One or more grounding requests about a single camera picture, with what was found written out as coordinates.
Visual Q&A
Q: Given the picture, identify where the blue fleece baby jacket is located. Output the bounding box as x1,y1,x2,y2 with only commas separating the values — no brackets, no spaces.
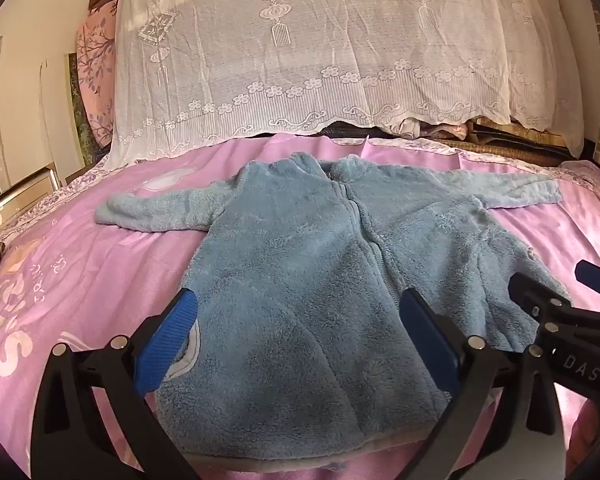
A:
95,153,562,460

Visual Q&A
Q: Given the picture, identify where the woven straw mat stack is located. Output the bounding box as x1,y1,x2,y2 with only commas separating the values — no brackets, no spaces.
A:
419,117,573,167

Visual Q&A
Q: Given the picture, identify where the dark green patterned cushion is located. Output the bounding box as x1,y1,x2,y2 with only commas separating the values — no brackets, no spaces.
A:
68,53,108,166

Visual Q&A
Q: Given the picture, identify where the white lace cover cloth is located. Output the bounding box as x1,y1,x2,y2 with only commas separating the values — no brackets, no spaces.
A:
109,0,584,167

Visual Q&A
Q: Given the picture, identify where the pink floral pillow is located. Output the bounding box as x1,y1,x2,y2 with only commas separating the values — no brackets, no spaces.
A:
76,0,118,148

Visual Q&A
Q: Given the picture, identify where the pink printed bed sheet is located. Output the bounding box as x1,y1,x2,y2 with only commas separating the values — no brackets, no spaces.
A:
0,134,600,475

